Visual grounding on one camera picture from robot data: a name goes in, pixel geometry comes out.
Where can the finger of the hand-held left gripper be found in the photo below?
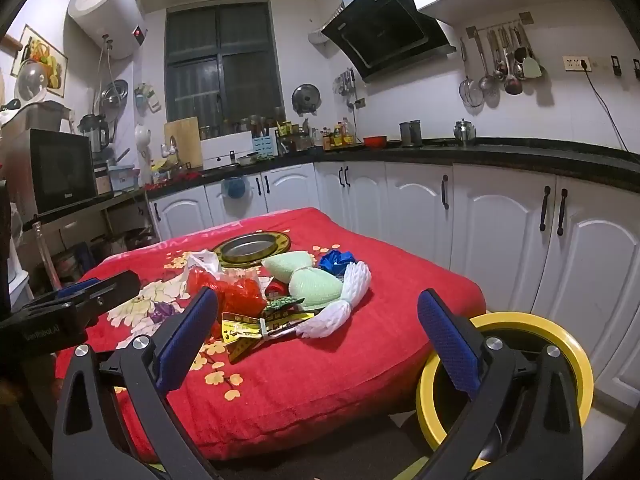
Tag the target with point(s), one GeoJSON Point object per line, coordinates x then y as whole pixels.
{"type": "Point", "coordinates": [75, 291]}
{"type": "Point", "coordinates": [115, 287]}

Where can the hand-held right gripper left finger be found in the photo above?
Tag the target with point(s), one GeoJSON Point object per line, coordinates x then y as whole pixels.
{"type": "Point", "coordinates": [187, 335]}

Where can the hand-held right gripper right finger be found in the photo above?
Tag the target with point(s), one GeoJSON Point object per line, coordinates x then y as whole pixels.
{"type": "Point", "coordinates": [450, 345]}

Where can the purple snack wrapper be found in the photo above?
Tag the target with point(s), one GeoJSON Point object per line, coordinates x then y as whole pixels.
{"type": "Point", "coordinates": [162, 311]}

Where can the green snack wrapper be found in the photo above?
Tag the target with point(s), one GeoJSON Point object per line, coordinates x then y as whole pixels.
{"type": "Point", "coordinates": [280, 304]}

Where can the yellow plastic bin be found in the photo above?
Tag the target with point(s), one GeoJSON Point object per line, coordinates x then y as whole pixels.
{"type": "Point", "coordinates": [575, 360]}

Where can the red plastic bag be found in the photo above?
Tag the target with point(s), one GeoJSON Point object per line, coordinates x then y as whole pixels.
{"type": "Point", "coordinates": [240, 292]}

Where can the white plastic bag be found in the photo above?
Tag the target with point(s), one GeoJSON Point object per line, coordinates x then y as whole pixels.
{"type": "Point", "coordinates": [202, 262]}

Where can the red snack tube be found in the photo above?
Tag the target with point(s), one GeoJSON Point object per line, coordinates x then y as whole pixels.
{"type": "Point", "coordinates": [276, 287]}

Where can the crumpled foil snack wrapper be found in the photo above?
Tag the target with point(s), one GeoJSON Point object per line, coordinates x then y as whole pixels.
{"type": "Point", "coordinates": [287, 321]}

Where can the gold rimmed metal plate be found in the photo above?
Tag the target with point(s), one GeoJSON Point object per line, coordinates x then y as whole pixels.
{"type": "Point", "coordinates": [250, 247]}

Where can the light blue box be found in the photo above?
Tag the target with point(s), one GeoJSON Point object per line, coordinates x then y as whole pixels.
{"type": "Point", "coordinates": [124, 177]}

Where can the white foam net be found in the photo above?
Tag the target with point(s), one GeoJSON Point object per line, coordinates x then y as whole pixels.
{"type": "Point", "coordinates": [345, 305]}

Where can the green foam net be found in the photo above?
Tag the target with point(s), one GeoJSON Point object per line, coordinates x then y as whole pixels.
{"type": "Point", "coordinates": [285, 266]}
{"type": "Point", "coordinates": [315, 290]}

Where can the black microwave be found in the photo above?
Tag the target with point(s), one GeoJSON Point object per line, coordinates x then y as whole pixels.
{"type": "Point", "coordinates": [62, 170]}

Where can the pile of red chili peppers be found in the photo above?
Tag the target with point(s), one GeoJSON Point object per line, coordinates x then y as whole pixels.
{"type": "Point", "coordinates": [175, 179]}

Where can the red floral blanket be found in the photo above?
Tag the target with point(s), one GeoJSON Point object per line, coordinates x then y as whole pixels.
{"type": "Point", "coordinates": [325, 375]}

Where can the white lower cabinets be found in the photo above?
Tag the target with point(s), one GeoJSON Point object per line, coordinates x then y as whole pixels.
{"type": "Point", "coordinates": [500, 220]}

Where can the blue crumpled bag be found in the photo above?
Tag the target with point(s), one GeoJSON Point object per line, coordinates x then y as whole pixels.
{"type": "Point", "coordinates": [337, 261]}

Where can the white plastic scoop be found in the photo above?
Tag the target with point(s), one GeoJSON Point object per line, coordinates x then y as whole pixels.
{"type": "Point", "coordinates": [142, 137]}

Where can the blender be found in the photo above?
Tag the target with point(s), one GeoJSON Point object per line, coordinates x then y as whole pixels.
{"type": "Point", "coordinates": [94, 135]}

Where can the blue hanging bag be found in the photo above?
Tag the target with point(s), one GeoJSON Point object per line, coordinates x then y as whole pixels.
{"type": "Point", "coordinates": [233, 187]}

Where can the wooden cutting board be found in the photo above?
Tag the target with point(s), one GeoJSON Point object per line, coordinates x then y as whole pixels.
{"type": "Point", "coordinates": [182, 140]}

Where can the hanging steel pot lid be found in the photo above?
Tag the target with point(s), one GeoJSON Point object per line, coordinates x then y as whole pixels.
{"type": "Point", "coordinates": [114, 95]}

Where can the blue utensil holder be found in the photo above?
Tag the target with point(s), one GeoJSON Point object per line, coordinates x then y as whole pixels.
{"type": "Point", "coordinates": [264, 146]}

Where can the row of spice jars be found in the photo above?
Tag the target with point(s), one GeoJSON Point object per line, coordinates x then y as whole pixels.
{"type": "Point", "coordinates": [245, 125]}

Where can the metal teapot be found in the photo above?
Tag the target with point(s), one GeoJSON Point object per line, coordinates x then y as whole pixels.
{"type": "Point", "coordinates": [465, 132]}

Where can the metal canister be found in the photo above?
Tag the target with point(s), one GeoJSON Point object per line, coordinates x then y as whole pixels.
{"type": "Point", "coordinates": [411, 133]}

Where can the glass pot lid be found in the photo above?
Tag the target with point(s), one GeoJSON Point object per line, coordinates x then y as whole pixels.
{"type": "Point", "coordinates": [32, 80]}

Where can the red bowl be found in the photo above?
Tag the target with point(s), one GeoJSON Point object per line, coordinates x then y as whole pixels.
{"type": "Point", "coordinates": [375, 141]}

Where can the group of condiment bottles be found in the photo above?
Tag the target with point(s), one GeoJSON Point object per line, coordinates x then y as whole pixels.
{"type": "Point", "coordinates": [342, 136]}

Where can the metal mesh strainer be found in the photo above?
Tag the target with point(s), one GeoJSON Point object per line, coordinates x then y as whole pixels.
{"type": "Point", "coordinates": [472, 95]}

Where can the dark window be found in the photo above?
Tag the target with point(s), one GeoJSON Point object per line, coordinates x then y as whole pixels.
{"type": "Point", "coordinates": [225, 60]}

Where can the hanging kitchen utensils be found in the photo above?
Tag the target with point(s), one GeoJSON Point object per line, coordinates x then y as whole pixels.
{"type": "Point", "coordinates": [490, 91]}

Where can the round metal pot lid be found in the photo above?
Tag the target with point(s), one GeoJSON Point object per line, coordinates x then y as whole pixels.
{"type": "Point", "coordinates": [305, 99]}

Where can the hanging small kitchen tools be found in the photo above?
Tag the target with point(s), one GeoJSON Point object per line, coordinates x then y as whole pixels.
{"type": "Point", "coordinates": [346, 85]}

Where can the white water heater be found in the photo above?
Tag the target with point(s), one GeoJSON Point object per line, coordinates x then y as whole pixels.
{"type": "Point", "coordinates": [105, 5]}

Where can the green spatula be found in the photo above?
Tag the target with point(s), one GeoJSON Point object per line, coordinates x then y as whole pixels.
{"type": "Point", "coordinates": [532, 67]}

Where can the black range hood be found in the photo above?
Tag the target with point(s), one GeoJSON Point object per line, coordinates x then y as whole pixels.
{"type": "Point", "coordinates": [385, 30]}

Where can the fruit wall picture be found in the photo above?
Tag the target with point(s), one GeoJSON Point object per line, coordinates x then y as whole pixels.
{"type": "Point", "coordinates": [47, 50]}

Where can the wall socket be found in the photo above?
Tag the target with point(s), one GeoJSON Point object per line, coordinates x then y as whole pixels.
{"type": "Point", "coordinates": [575, 63]}

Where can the wall utensil rail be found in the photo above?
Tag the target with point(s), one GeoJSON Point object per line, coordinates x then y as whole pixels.
{"type": "Point", "coordinates": [500, 25]}

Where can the black wall hook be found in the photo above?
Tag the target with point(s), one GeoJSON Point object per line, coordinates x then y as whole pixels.
{"type": "Point", "coordinates": [636, 69]}
{"type": "Point", "coordinates": [616, 65]}

